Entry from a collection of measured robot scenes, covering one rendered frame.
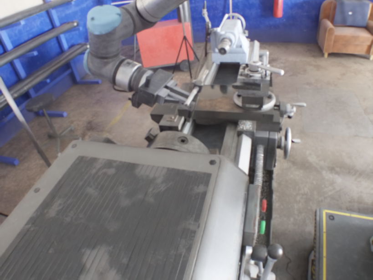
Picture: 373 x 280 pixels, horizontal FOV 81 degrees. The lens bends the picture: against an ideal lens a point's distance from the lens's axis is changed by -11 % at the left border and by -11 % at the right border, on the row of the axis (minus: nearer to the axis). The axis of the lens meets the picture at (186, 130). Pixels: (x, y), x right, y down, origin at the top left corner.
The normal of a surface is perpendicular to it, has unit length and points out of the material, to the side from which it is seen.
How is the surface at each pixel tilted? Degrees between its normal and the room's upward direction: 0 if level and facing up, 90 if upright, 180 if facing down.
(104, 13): 23
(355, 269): 0
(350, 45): 90
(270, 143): 90
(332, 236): 0
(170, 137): 2
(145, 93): 88
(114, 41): 112
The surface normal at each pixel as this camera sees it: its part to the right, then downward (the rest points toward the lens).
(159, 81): 0.25, -0.70
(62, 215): -0.12, -0.78
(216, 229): 0.59, -0.50
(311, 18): -0.26, 0.62
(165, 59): 0.08, 0.60
